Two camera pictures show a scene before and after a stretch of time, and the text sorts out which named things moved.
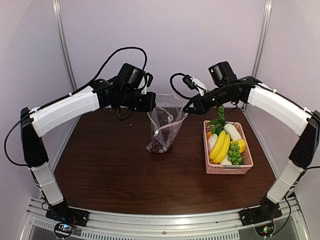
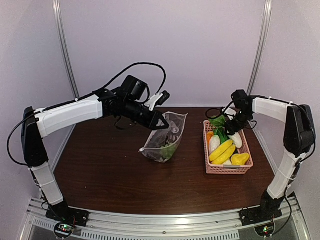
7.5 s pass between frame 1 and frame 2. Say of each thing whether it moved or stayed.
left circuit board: stayed
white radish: moved
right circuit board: stayed
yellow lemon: moved
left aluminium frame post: stayed
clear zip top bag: moved
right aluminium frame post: stayed
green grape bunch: moved
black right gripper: moved
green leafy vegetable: moved
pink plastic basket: stayed
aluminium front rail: stayed
